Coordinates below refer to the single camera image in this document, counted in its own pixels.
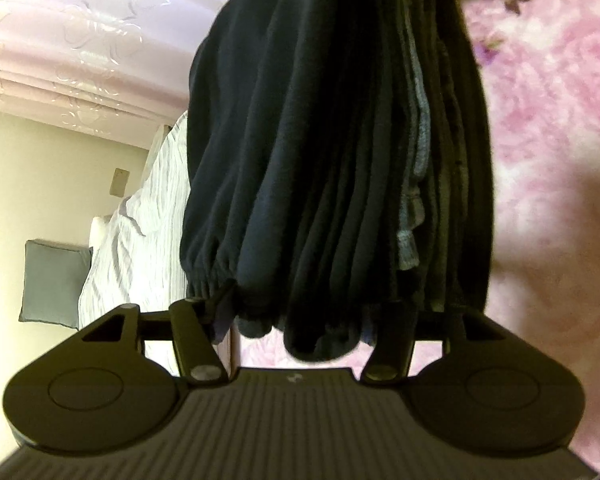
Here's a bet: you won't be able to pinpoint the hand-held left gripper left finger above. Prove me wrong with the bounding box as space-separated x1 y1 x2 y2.
79 283 238 387

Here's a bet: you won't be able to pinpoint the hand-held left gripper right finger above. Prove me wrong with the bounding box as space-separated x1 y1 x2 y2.
361 303 513 384

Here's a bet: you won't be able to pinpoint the stack of dark clothes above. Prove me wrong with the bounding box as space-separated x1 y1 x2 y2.
280 0 496 362

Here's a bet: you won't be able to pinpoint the dark navy pants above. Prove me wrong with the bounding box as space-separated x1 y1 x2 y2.
179 0 341 346

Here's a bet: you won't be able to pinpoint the white striped duvet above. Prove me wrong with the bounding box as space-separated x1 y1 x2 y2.
77 110 192 332

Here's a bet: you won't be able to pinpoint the white headboard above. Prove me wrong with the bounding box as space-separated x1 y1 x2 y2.
89 214 114 252

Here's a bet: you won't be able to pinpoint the grey cushion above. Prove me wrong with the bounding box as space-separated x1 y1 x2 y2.
19 239 94 331

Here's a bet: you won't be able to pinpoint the pink floral blanket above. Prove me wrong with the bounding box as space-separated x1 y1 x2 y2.
237 0 600 466

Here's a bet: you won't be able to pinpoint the white sheer curtain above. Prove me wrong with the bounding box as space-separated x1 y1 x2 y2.
0 0 263 151

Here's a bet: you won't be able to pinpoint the beige wall switch plate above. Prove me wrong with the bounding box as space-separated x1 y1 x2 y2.
109 167 130 197

